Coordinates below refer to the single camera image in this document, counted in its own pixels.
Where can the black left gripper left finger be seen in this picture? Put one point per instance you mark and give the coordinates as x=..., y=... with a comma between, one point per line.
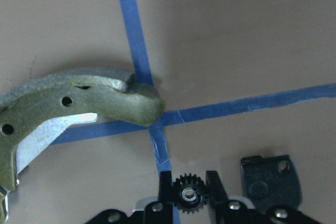
x=165, y=197

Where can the small black bearing gear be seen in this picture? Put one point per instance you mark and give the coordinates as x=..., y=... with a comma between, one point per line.
x=190, y=193

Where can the olive green brake shoe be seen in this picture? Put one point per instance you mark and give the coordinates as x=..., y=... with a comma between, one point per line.
x=36, y=113

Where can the black brake pad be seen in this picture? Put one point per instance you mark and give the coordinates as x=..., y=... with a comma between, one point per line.
x=270, y=181

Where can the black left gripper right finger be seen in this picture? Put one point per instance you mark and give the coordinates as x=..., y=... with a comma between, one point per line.
x=217, y=197

